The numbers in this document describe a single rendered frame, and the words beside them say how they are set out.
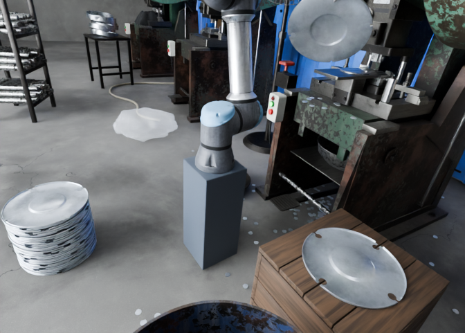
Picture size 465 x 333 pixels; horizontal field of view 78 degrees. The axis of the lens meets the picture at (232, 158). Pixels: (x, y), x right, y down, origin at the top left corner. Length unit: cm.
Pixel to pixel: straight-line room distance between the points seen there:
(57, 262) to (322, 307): 99
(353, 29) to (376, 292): 84
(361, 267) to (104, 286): 92
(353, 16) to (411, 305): 88
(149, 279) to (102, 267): 21
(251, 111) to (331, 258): 56
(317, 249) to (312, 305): 19
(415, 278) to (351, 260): 18
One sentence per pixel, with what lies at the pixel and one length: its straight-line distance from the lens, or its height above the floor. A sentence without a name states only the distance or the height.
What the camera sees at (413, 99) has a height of 72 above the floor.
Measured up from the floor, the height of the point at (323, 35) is 92.
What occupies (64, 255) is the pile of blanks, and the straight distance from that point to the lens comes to 134.
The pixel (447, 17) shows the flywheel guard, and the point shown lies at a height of 101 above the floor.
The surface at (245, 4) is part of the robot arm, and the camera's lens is 105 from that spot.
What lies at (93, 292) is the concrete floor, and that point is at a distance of 130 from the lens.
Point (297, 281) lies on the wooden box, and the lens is 86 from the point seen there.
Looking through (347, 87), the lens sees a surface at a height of 72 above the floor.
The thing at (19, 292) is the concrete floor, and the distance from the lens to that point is 140.
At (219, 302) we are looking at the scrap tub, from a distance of 63.
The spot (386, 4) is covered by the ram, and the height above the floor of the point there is 104.
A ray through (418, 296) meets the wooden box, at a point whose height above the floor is 35.
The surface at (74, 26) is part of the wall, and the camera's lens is 748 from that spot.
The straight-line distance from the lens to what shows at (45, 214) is 130.
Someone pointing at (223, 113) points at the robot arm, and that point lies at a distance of 96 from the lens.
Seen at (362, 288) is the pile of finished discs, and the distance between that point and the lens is 91.
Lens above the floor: 100
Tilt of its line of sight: 28 degrees down
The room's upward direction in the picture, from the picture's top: 5 degrees clockwise
